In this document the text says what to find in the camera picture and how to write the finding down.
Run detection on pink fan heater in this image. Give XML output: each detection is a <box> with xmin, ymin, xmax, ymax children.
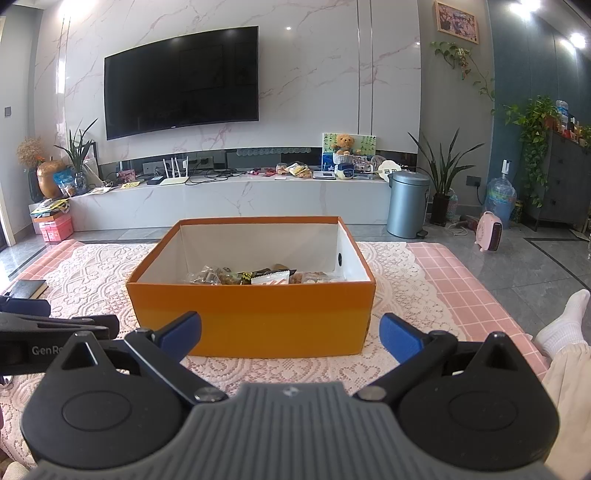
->
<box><xmin>475</xmin><ymin>211</ymin><xmax>504</xmax><ymax>252</ymax></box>

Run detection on teddy bear box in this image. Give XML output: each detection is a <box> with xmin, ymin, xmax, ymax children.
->
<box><xmin>322</xmin><ymin>133</ymin><xmax>379</xmax><ymax>164</ymax></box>

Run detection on slim leafy potted plant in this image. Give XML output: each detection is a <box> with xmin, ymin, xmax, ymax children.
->
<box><xmin>53</xmin><ymin>117</ymin><xmax>100</xmax><ymax>195</ymax></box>

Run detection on yellow snack bags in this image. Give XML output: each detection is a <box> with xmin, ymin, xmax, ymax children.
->
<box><xmin>276</xmin><ymin>161</ymin><xmax>314</xmax><ymax>179</ymax></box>

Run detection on grey pedal trash can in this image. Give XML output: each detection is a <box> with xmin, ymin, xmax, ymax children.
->
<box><xmin>385</xmin><ymin>170</ymin><xmax>431</xmax><ymax>239</ymax></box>

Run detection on white wifi router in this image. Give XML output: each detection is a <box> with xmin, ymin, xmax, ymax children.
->
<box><xmin>159</xmin><ymin>157</ymin><xmax>191</xmax><ymax>186</ymax></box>

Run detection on framed wall picture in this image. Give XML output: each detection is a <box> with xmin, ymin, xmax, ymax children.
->
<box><xmin>433</xmin><ymin>0</ymin><xmax>480</xmax><ymax>45</ymax></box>

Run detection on white lace tablecloth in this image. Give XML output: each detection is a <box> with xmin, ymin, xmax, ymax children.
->
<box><xmin>0</xmin><ymin>241</ymin><xmax>467</xmax><ymax>467</ymax></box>

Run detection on white cloud-shaped plaque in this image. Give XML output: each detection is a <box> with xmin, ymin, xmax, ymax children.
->
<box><xmin>375</xmin><ymin>158</ymin><xmax>406</xmax><ymax>182</ymax></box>

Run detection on brown teddy bear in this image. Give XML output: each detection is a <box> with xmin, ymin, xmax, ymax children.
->
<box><xmin>330</xmin><ymin>134</ymin><xmax>362</xmax><ymax>155</ymax></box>

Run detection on white marble tv console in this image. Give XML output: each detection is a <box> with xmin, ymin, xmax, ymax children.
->
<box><xmin>68</xmin><ymin>173</ymin><xmax>393</xmax><ymax>232</ymax></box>

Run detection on dried flower bouquet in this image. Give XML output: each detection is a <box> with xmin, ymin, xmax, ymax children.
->
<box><xmin>16</xmin><ymin>137</ymin><xmax>47</xmax><ymax>169</ymax></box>

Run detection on brown round vase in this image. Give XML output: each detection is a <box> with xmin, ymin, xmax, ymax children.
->
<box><xmin>36</xmin><ymin>159</ymin><xmax>63</xmax><ymax>199</ymax></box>

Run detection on row of small bottles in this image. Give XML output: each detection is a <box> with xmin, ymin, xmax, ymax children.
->
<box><xmin>554</xmin><ymin>99</ymin><xmax>591</xmax><ymax>146</ymax></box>

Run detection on dark grey drawer cabinet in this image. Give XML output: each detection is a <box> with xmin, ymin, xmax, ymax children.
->
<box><xmin>536</xmin><ymin>129</ymin><xmax>591</xmax><ymax>232</ymax></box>

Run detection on white striped snack packet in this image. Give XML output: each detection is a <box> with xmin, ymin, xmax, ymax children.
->
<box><xmin>250</xmin><ymin>271</ymin><xmax>291</xmax><ymax>286</ymax></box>

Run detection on person's white sock foot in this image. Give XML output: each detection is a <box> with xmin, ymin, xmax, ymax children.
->
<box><xmin>534</xmin><ymin>290</ymin><xmax>591</xmax><ymax>361</ymax></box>

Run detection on person's beige trouser leg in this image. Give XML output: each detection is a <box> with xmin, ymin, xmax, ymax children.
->
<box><xmin>538</xmin><ymin>342</ymin><xmax>591</xmax><ymax>480</ymax></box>

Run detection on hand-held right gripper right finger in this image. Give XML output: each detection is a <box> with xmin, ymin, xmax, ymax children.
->
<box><xmin>353</xmin><ymin>312</ymin><xmax>532</xmax><ymax>402</ymax></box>

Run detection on tall potted snake plant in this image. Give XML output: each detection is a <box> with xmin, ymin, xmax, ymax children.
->
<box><xmin>407</xmin><ymin>129</ymin><xmax>485</xmax><ymax>227</ymax></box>

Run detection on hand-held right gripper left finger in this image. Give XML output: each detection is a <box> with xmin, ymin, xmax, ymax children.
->
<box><xmin>60</xmin><ymin>311</ymin><xmax>229</xmax><ymax>402</ymax></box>

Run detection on black television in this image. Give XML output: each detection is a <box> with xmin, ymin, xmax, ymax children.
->
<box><xmin>103</xmin><ymin>26</ymin><xmax>260</xmax><ymax>140</ymax></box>

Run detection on pink cardboard box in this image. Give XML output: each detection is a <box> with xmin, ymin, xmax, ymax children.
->
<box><xmin>38</xmin><ymin>213</ymin><xmax>75</xmax><ymax>242</ymax></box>

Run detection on blue snack bag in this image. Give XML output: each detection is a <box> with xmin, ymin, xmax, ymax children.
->
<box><xmin>53</xmin><ymin>168</ymin><xmax>77</xmax><ymax>195</ymax></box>

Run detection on large water bottle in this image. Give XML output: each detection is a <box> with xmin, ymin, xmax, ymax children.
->
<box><xmin>486</xmin><ymin>159</ymin><xmax>517</xmax><ymax>229</ymax></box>

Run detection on pink checked mat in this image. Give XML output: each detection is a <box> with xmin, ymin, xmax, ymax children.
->
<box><xmin>0</xmin><ymin>239</ymin><xmax>552</xmax><ymax>370</ymax></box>

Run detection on pile of papers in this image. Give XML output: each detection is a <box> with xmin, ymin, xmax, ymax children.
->
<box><xmin>30</xmin><ymin>198</ymin><xmax>70</xmax><ymax>217</ymax></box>

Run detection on orange cardboard box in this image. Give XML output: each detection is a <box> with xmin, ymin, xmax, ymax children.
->
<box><xmin>126</xmin><ymin>215</ymin><xmax>376</xmax><ymax>357</ymax></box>

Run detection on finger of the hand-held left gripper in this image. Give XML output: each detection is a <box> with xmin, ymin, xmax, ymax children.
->
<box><xmin>0</xmin><ymin>296</ymin><xmax>52</xmax><ymax>318</ymax></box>
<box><xmin>0</xmin><ymin>313</ymin><xmax>121</xmax><ymax>342</ymax></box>

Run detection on trailing vine plant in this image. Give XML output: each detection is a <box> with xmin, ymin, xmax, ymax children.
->
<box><xmin>429</xmin><ymin>41</ymin><xmax>497</xmax><ymax>114</ymax></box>

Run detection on dark notebook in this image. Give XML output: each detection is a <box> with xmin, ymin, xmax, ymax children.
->
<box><xmin>2</xmin><ymin>279</ymin><xmax>48</xmax><ymax>301</ymax></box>

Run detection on clear packet with brown snack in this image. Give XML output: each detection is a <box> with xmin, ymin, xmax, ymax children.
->
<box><xmin>187</xmin><ymin>264</ymin><xmax>223</xmax><ymax>284</ymax></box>

